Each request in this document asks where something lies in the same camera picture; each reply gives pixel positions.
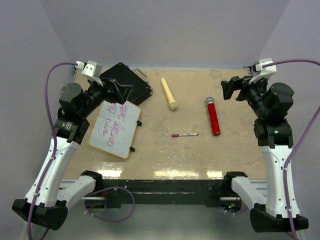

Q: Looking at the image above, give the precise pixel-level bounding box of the yellow framed whiteboard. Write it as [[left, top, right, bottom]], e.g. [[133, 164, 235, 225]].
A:
[[87, 101, 141, 160]]

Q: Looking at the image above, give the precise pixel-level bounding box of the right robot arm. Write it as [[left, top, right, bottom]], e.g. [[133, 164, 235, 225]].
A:
[[210, 76, 309, 233]]

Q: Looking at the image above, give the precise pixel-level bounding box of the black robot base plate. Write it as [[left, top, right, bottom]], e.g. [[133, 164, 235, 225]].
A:
[[85, 179, 243, 211]]

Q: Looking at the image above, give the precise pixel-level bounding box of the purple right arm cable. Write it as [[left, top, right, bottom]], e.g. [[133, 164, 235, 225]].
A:
[[224, 58, 320, 240]]

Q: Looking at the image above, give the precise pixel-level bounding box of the red glitter toy microphone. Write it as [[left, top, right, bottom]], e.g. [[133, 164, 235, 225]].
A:
[[205, 96, 221, 136]]

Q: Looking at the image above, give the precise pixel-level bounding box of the whiteboard metal stand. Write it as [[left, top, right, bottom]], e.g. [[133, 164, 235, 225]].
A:
[[129, 120, 143, 153]]

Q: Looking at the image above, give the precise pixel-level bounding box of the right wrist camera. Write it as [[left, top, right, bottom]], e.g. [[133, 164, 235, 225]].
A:
[[248, 57, 277, 85]]

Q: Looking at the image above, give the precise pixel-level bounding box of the white marker pen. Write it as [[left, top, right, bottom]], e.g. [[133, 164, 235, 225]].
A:
[[178, 133, 199, 137]]

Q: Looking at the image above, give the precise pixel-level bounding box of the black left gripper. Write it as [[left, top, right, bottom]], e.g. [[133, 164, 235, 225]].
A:
[[79, 76, 133, 118]]

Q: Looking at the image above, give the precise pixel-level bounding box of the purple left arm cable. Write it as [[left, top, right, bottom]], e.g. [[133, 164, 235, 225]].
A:
[[26, 61, 136, 240]]

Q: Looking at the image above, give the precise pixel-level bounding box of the black hard case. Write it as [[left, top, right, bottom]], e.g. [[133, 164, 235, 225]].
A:
[[100, 62, 153, 106]]

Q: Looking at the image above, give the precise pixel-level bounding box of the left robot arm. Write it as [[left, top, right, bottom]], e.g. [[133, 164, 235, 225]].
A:
[[12, 78, 133, 231]]

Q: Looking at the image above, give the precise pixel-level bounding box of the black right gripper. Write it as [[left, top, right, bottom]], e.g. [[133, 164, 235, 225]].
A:
[[221, 73, 269, 118]]

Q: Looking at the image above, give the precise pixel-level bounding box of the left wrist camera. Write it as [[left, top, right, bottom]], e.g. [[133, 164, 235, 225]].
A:
[[75, 60, 103, 86]]

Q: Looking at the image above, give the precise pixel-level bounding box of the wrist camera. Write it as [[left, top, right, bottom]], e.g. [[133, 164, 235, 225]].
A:
[[75, 60, 103, 86], [248, 57, 277, 85]]

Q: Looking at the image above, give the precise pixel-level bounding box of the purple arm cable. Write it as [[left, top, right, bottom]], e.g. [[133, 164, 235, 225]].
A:
[[26, 61, 136, 240], [224, 58, 320, 240]]

